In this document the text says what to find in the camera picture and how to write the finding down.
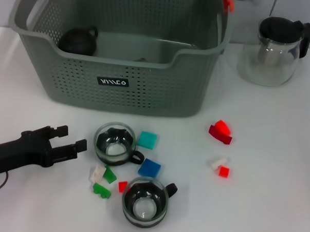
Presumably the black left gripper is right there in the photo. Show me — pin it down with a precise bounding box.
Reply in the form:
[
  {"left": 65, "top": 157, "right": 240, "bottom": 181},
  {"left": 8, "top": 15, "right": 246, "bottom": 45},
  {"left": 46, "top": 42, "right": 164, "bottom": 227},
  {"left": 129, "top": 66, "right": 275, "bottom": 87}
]
[{"left": 0, "top": 122, "right": 88, "bottom": 181}]

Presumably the white toy brick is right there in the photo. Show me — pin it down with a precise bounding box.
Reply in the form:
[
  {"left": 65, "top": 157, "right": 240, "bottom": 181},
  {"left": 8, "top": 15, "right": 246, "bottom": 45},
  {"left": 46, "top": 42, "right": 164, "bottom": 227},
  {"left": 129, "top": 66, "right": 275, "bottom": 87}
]
[
  {"left": 208, "top": 156, "right": 231, "bottom": 171},
  {"left": 89, "top": 164, "right": 107, "bottom": 183}
]

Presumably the green sloped toy brick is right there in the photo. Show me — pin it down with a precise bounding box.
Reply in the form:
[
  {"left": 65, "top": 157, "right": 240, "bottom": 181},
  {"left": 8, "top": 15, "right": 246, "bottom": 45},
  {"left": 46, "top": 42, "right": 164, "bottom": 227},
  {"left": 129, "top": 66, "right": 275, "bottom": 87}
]
[{"left": 103, "top": 165, "right": 117, "bottom": 184}]

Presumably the dark red toy brick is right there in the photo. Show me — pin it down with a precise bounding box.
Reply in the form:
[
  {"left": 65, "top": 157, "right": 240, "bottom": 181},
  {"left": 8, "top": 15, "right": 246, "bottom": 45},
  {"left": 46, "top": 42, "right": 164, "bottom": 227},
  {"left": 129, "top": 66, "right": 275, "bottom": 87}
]
[{"left": 208, "top": 125, "right": 234, "bottom": 145}]

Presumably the bright red toy brick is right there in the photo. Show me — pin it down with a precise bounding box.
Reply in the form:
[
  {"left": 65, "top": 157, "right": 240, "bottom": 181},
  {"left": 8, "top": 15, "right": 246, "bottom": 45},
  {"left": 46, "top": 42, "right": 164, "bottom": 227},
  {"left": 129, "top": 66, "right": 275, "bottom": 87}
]
[{"left": 213, "top": 120, "right": 234, "bottom": 137}]

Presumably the grey perforated plastic storage bin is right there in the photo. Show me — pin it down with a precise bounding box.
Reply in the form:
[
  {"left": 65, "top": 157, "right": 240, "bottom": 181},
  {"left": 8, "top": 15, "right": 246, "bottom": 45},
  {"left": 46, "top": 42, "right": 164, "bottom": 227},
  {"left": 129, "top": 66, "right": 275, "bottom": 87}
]
[{"left": 5, "top": 0, "right": 235, "bottom": 120}]

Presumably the green notched toy brick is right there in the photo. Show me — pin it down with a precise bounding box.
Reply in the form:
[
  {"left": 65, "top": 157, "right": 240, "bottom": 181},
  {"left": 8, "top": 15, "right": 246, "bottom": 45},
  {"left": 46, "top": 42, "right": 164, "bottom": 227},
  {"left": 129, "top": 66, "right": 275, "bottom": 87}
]
[{"left": 92, "top": 182, "right": 112, "bottom": 200}]

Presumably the teal square toy brick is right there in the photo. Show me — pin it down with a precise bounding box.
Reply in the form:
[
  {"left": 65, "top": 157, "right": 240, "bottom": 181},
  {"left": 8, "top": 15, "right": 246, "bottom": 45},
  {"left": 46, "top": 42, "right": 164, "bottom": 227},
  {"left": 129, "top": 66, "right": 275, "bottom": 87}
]
[{"left": 137, "top": 130, "right": 159, "bottom": 150}]

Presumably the blue square toy brick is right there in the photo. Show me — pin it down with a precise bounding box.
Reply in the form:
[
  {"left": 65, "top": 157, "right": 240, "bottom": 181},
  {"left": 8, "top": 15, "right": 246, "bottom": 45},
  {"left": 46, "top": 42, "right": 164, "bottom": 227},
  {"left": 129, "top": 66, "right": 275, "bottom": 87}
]
[{"left": 137, "top": 158, "right": 162, "bottom": 179}]

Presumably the black ceramic teapot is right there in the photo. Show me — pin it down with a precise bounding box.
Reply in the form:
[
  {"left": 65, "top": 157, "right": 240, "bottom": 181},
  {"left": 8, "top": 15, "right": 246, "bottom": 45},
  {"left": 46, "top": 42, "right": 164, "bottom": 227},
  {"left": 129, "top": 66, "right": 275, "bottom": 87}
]
[{"left": 58, "top": 24, "right": 99, "bottom": 56}]

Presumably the glass teapot with black lid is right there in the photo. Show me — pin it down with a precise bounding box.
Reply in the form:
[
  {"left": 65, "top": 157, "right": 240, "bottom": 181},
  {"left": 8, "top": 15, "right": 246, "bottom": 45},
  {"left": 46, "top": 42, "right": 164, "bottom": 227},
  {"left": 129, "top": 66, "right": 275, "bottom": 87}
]
[{"left": 235, "top": 14, "right": 310, "bottom": 89}]

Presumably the orange bin handle clip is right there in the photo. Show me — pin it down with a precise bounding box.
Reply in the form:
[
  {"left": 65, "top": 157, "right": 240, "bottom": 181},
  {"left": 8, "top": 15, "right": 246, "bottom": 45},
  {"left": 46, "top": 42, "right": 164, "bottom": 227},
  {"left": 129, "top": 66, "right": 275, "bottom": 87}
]
[{"left": 222, "top": 0, "right": 235, "bottom": 15}]

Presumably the thin grey wall cable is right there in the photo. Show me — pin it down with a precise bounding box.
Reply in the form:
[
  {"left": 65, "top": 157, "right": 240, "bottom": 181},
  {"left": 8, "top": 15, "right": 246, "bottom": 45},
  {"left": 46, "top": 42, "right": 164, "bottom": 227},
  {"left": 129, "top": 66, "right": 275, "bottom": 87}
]
[{"left": 268, "top": 0, "right": 279, "bottom": 16}]

